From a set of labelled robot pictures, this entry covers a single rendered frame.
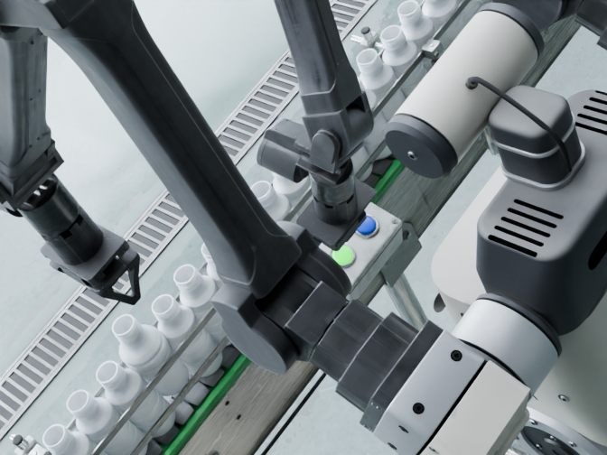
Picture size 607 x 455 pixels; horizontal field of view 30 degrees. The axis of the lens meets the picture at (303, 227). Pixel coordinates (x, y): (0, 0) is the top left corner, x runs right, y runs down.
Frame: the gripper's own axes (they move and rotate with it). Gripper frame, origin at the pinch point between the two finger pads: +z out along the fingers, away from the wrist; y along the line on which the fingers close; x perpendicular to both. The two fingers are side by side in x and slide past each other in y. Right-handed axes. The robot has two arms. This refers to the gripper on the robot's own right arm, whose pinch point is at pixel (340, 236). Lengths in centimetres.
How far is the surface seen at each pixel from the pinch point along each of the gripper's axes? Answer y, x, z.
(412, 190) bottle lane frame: -25.4, -5.4, 29.1
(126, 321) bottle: 26.1, -20.3, 7.5
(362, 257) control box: -2.1, 1.9, 8.1
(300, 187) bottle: -8.0, -14.7, 11.9
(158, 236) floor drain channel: -29, -104, 162
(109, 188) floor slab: -37, -134, 173
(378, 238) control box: -6.0, 2.0, 8.0
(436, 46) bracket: -41.7, -11.6, 10.8
